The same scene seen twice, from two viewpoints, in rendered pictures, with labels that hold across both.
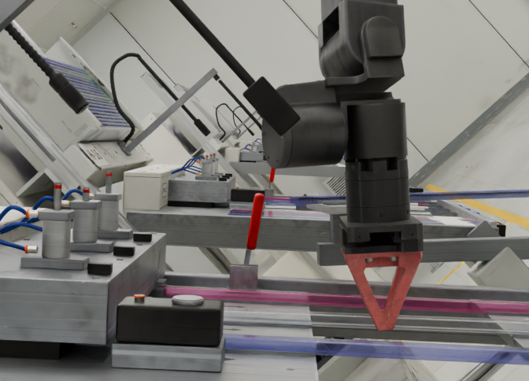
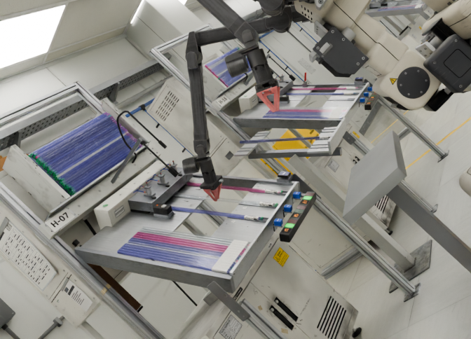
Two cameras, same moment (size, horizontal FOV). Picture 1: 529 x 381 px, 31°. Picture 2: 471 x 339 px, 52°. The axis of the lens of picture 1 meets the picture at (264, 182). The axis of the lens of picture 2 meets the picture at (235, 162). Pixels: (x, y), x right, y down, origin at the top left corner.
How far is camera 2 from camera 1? 1.60 m
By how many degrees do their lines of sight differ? 35
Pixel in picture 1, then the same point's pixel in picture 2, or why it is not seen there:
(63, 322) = (147, 208)
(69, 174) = (214, 110)
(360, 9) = (196, 142)
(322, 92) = (191, 160)
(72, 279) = (146, 202)
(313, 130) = (188, 169)
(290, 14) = not seen: outside the picture
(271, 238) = (274, 125)
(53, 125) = (213, 89)
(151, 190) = (247, 104)
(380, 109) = (202, 163)
